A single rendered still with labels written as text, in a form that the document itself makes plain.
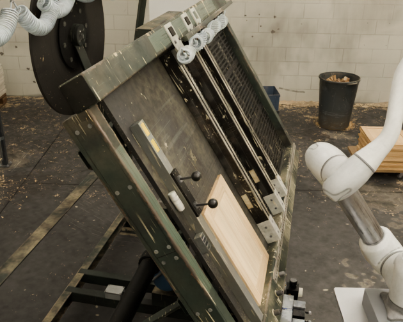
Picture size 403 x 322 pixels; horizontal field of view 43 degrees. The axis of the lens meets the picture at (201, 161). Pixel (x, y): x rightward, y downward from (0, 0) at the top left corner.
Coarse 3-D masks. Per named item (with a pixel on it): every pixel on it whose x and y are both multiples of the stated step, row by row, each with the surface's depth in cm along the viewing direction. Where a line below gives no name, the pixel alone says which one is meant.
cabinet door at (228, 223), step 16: (224, 192) 233; (208, 208) 210; (224, 208) 225; (240, 208) 241; (208, 224) 206; (224, 224) 219; (240, 224) 234; (224, 240) 211; (240, 240) 227; (256, 240) 243; (240, 256) 220; (256, 256) 236; (240, 272) 213; (256, 272) 228; (256, 288) 221
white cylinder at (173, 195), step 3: (171, 192) 188; (174, 192) 187; (168, 195) 188; (171, 195) 187; (174, 195) 187; (177, 195) 188; (171, 198) 188; (174, 198) 187; (177, 198) 188; (174, 201) 188; (177, 201) 188; (180, 201) 189; (174, 204) 189; (177, 204) 188; (180, 204) 188; (183, 204) 190; (177, 207) 189; (180, 207) 188; (183, 207) 189; (180, 210) 189
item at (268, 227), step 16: (176, 32) 234; (176, 48) 227; (176, 64) 232; (176, 80) 235; (192, 80) 238; (192, 96) 237; (192, 112) 240; (208, 112) 239; (208, 128) 242; (224, 144) 243; (224, 160) 246; (240, 176) 248; (240, 192) 252; (256, 192) 254; (256, 208) 254; (272, 224) 256; (272, 240) 259
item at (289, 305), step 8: (296, 280) 249; (288, 288) 250; (296, 288) 250; (288, 296) 246; (296, 296) 250; (288, 304) 241; (296, 304) 237; (304, 304) 237; (288, 312) 236; (296, 312) 232; (304, 312) 232; (280, 320) 221; (288, 320) 231; (296, 320) 228; (304, 320) 233
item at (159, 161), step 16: (144, 144) 185; (160, 160) 186; (160, 176) 189; (176, 192) 190; (192, 224) 194; (208, 240) 196; (224, 256) 200; (224, 272) 200; (240, 288) 202; (256, 304) 209; (256, 320) 207
